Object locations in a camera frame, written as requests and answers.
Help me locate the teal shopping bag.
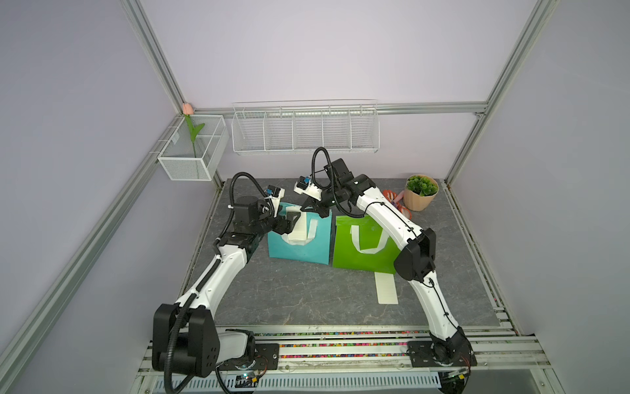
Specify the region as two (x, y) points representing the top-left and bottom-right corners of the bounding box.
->
(267, 203), (332, 265)

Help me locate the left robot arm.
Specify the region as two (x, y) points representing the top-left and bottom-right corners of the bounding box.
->
(152, 190), (297, 378)

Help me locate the green shopping bag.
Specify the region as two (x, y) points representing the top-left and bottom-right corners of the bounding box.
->
(332, 216), (400, 274)

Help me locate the beige plant pot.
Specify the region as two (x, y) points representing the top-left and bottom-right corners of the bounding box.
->
(404, 185), (439, 212)

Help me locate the white mesh box basket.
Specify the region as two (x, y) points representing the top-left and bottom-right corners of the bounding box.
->
(157, 115), (229, 182)

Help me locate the white wire wall basket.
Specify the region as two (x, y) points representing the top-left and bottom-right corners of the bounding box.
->
(231, 99), (381, 155)

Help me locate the green potted plant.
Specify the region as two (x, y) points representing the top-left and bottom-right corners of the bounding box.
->
(406, 175), (439, 196)

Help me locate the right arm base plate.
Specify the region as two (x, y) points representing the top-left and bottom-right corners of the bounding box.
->
(406, 340), (477, 368)

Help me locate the red white garden glove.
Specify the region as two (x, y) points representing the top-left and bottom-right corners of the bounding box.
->
(382, 190), (412, 219)

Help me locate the artificial pink tulip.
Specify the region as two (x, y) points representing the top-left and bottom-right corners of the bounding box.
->
(182, 103), (205, 158)

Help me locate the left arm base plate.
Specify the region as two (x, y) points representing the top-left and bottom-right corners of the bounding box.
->
(218, 343), (280, 371)

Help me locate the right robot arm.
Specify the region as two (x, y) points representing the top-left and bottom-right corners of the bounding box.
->
(294, 159), (477, 368)

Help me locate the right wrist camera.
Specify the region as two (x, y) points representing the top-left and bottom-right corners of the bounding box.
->
(294, 177), (323, 201)

